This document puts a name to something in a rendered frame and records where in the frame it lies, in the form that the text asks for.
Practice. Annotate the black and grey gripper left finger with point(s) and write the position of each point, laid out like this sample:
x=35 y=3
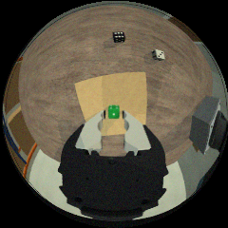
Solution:
x=86 y=138

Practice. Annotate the tan mat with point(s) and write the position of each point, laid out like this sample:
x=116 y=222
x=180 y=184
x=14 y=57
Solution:
x=127 y=90

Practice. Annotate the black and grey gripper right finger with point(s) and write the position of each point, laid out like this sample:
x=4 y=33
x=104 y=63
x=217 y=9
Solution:
x=139 y=138

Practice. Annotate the green die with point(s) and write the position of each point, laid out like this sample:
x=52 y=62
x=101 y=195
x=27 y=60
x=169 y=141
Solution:
x=113 y=112

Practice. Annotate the black die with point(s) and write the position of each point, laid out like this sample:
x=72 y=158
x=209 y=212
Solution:
x=118 y=37

